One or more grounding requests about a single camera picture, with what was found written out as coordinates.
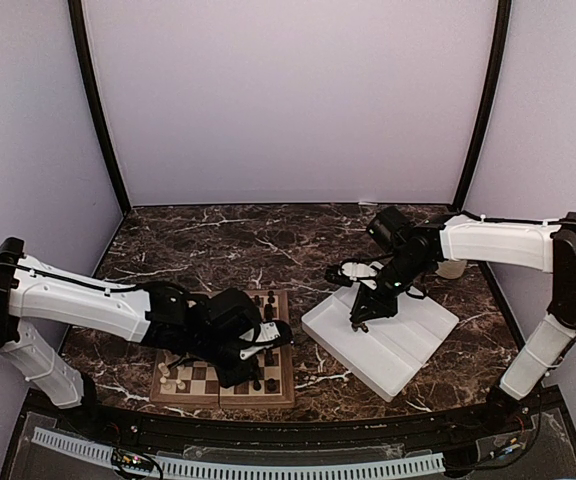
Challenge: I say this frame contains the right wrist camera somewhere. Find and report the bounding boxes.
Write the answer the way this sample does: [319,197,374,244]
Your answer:
[324,261,379,290]

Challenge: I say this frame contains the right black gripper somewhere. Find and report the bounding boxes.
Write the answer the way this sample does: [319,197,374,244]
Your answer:
[351,251,431,322]

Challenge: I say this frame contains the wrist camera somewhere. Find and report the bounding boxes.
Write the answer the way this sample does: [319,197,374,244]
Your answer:
[238,320,293,360]
[324,261,379,290]

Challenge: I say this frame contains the white chess pieces row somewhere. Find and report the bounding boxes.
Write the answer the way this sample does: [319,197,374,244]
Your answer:
[158,363,186,395]

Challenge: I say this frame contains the black frame post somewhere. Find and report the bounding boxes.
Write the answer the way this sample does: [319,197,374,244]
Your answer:
[451,0,512,211]
[67,0,132,216]

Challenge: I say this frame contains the right black frame post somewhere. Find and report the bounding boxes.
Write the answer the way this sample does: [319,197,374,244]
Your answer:
[451,0,512,211]

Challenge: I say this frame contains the wooden chess board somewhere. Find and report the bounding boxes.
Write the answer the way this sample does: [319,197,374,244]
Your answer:
[148,288,297,409]

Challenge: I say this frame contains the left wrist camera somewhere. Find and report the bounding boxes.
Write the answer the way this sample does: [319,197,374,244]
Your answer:
[238,320,293,360]

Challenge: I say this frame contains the cream ceramic mug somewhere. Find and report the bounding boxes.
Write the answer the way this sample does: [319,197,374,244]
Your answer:
[436,260,467,280]

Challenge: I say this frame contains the dark piece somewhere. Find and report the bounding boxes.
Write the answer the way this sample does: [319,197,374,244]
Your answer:
[352,323,369,333]

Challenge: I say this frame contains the dark pawns on board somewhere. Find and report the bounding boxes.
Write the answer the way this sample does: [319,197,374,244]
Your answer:
[253,291,278,394]

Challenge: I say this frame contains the white slotted cable duct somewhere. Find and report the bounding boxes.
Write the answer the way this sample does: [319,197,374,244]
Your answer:
[31,427,445,479]

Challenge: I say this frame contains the white plastic tray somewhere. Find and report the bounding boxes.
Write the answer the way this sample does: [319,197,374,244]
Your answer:
[302,285,459,402]

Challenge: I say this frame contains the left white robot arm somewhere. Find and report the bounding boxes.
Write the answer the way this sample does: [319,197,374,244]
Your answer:
[0,237,290,436]

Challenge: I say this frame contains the left black frame post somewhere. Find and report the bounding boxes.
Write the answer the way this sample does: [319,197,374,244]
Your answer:
[67,0,132,216]

